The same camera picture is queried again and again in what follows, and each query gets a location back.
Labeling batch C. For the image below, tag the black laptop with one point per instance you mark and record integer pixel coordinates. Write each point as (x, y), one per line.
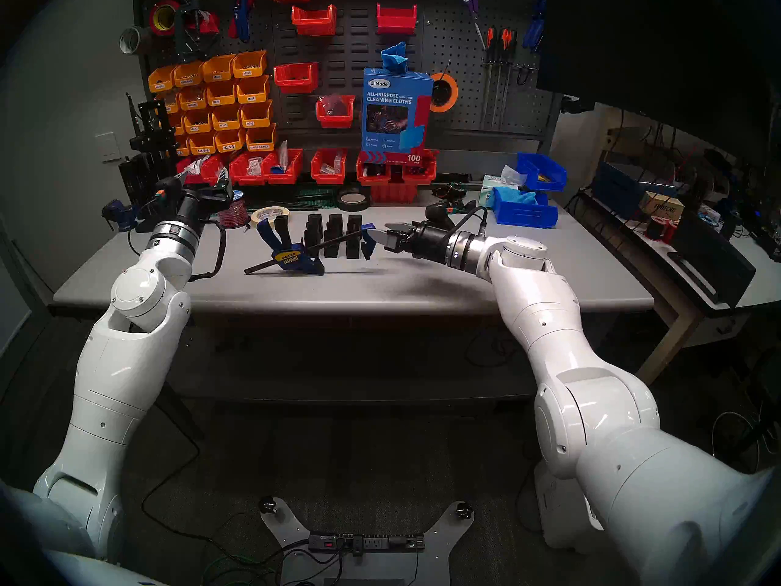
(714, 258)

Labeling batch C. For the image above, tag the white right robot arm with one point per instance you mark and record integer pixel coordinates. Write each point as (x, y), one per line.
(610, 408)

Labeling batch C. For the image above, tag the blue bar clamp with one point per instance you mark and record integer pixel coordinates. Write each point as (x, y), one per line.
(291, 260)

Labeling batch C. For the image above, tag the black power strip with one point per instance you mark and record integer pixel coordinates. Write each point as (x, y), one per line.
(372, 542)

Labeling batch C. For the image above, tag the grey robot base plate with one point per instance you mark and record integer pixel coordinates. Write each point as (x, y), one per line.
(433, 557)

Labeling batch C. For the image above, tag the orange plastic parts bin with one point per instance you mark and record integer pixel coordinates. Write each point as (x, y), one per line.
(249, 72)
(188, 80)
(161, 84)
(201, 149)
(197, 127)
(221, 100)
(182, 150)
(255, 122)
(218, 75)
(226, 124)
(260, 145)
(229, 146)
(177, 128)
(252, 97)
(193, 104)
(171, 102)

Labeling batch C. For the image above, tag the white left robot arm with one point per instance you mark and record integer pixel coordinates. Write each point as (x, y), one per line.
(122, 371)

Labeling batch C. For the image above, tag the red tape roll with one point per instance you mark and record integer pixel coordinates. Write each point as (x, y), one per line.
(153, 18)

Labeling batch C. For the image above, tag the black levelling knob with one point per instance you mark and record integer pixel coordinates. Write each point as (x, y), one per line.
(266, 505)
(464, 509)

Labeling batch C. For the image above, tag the blue bench vise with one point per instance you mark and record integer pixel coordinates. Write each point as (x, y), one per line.
(121, 215)

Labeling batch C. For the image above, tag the blue rag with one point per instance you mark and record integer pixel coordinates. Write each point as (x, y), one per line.
(521, 197)

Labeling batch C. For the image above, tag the green cutting mat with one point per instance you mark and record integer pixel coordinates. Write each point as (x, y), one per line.
(314, 193)

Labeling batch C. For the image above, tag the blue cleaning cloths box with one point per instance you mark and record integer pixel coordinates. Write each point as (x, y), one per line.
(396, 138)

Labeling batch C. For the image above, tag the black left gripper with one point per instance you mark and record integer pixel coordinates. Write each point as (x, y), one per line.
(206, 203)

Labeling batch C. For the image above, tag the white side desk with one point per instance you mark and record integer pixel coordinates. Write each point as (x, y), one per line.
(747, 285)

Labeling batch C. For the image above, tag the white light switch plate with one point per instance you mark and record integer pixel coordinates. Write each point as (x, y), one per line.
(108, 146)

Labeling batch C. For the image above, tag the black tape roll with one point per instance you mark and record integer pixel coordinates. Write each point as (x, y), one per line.
(354, 207)

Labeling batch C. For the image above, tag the black monitor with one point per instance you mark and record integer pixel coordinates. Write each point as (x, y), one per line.
(659, 47)

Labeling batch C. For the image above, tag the orange tape roll on pegboard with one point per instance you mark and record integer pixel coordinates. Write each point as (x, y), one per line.
(443, 93)

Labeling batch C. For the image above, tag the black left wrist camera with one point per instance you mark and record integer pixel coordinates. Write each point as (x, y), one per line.
(172, 188)

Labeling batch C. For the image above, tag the orange black screwdriver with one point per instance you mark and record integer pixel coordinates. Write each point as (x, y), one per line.
(511, 44)
(503, 41)
(489, 41)

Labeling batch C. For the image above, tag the beige masking tape roll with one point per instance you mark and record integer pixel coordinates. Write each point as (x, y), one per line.
(256, 220)

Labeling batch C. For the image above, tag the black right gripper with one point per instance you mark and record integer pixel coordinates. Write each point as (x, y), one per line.
(427, 243)

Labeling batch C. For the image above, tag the blue microfiber cloth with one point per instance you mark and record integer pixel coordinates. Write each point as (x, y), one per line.
(394, 58)

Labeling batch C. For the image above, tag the black metal stand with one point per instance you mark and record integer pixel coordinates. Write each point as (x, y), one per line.
(149, 140)

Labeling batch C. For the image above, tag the blue crate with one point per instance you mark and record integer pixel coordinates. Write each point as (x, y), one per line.
(616, 188)

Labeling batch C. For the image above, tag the dark green C-clamp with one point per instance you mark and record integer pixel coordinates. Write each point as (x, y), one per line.
(190, 38)

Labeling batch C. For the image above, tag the dark grey pegboard panel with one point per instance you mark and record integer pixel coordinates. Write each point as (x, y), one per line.
(357, 54)

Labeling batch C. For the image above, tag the clear plastic parts bag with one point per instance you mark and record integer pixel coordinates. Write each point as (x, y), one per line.
(254, 166)
(194, 166)
(331, 105)

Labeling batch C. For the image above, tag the cardboard box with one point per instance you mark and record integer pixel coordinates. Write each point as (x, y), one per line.
(662, 206)

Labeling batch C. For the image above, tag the white tissue box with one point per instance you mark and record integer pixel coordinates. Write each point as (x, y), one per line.
(488, 192)

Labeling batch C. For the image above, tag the white air purifier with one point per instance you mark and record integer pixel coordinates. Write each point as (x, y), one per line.
(555, 511)

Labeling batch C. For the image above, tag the grey duct tape roll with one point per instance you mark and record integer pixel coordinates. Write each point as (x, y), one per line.
(143, 38)

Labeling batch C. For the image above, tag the blue plastic storage bin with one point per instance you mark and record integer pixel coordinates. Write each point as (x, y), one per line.
(536, 171)
(525, 217)

